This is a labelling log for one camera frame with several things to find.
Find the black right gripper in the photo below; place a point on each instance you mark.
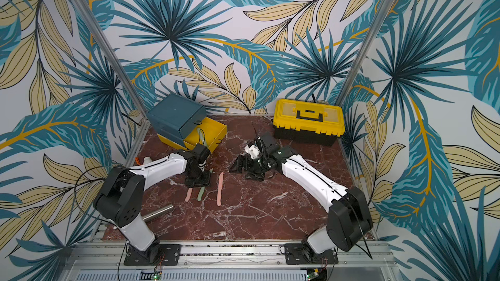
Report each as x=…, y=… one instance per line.
x=252, y=164

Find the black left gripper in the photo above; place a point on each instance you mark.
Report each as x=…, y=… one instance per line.
x=205, y=183

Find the yellow drawer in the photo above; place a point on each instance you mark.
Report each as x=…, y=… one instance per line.
x=210, y=134

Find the green fruit knife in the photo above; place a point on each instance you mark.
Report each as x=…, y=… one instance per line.
x=201, y=193

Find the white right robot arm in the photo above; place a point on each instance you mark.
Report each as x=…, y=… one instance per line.
x=349, y=218

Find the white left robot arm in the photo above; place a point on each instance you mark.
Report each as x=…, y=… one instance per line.
x=120, y=198

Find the pink fruit knife left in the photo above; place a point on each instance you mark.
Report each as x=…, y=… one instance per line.
x=189, y=194

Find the pink fruit knife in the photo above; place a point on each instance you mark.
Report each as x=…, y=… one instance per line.
x=219, y=188
x=189, y=194

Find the pink fruit knife middle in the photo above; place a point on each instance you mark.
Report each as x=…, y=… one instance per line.
x=219, y=188

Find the teal drawer cabinet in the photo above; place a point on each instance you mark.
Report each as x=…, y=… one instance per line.
x=175, y=117

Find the white orange small valve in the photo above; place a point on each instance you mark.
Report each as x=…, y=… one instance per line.
x=144, y=161

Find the silver metal cylinder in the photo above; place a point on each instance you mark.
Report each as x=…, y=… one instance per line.
x=158, y=213

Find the yellow black toolbox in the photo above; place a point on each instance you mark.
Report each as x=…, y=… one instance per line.
x=308, y=122

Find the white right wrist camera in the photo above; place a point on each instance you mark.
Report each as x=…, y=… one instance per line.
x=253, y=151

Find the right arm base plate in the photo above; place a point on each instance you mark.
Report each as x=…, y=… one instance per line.
x=300, y=254

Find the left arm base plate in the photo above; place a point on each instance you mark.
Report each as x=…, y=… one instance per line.
x=158, y=254

